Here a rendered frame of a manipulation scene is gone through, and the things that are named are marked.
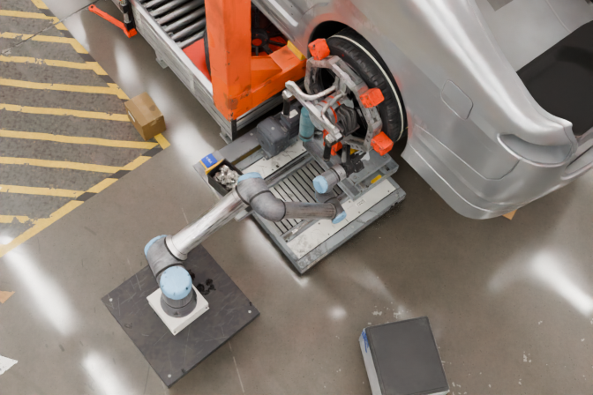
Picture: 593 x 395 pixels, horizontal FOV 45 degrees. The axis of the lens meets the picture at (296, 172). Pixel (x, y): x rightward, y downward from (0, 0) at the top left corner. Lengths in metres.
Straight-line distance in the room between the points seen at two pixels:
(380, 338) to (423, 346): 0.22
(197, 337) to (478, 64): 1.97
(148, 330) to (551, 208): 2.57
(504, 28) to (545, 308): 1.64
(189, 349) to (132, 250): 0.83
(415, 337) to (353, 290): 0.57
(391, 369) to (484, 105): 1.48
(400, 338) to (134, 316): 1.39
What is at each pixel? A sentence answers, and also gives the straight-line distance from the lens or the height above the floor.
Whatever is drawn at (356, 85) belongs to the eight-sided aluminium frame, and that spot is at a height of 1.12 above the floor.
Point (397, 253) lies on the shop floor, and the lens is 4.42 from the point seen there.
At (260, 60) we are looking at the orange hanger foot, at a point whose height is 0.76.
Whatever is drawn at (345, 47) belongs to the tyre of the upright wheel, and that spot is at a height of 1.16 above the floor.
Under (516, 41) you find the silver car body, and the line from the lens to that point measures 4.22.
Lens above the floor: 4.01
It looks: 61 degrees down
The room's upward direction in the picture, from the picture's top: 6 degrees clockwise
